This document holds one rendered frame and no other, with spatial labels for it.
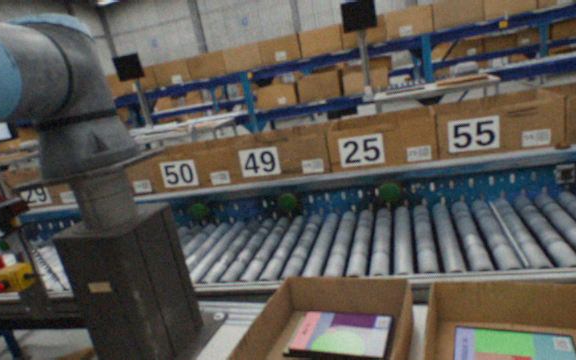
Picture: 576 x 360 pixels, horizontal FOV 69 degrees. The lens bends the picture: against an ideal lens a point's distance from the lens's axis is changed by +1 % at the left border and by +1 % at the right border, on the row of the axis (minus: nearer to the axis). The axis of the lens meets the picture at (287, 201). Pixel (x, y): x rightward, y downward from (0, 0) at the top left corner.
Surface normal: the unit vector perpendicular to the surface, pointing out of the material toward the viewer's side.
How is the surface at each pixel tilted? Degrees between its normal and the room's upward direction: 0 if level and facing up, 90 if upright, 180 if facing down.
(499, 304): 89
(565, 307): 89
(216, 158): 90
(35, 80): 106
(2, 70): 98
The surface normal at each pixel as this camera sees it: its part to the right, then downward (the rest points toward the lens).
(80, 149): 0.22, -0.16
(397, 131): -0.23, 0.34
